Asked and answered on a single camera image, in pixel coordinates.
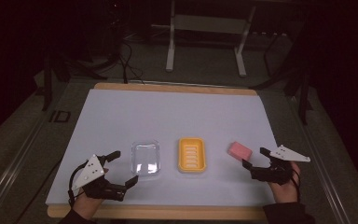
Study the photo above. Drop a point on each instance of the clear plastic soap dish lid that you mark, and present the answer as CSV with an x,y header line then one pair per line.
x,y
145,158

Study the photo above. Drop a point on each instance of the wooden table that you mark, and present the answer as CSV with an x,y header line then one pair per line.
x,y
155,212

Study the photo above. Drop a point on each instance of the black floor bracket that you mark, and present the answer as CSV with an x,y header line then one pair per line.
x,y
59,116

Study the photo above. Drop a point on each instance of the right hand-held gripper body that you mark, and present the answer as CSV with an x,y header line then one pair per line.
x,y
276,168

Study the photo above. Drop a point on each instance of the person's right sleeve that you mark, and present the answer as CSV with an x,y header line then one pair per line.
x,y
287,213

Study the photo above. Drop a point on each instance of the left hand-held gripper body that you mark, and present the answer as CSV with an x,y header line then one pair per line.
x,y
90,174

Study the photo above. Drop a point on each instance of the person's right hand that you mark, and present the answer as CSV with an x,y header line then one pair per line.
x,y
287,186

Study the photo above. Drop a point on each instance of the yellow soap dish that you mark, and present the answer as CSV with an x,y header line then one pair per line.
x,y
191,155

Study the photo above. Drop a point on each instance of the pink soap bar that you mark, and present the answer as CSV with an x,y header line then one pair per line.
x,y
240,151

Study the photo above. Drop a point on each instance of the white metal stand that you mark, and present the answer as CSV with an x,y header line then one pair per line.
x,y
209,31

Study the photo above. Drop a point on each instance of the black tripod stand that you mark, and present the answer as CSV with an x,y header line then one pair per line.
x,y
295,77

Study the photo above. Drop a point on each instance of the person's left sleeve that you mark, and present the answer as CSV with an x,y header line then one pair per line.
x,y
74,218

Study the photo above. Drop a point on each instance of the light blue table mat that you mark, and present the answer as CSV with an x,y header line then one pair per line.
x,y
167,124

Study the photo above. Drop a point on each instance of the person's sleeve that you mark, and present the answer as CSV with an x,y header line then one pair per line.
x,y
287,213
74,218

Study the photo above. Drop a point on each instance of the person's left hand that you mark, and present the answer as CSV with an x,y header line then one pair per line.
x,y
88,202

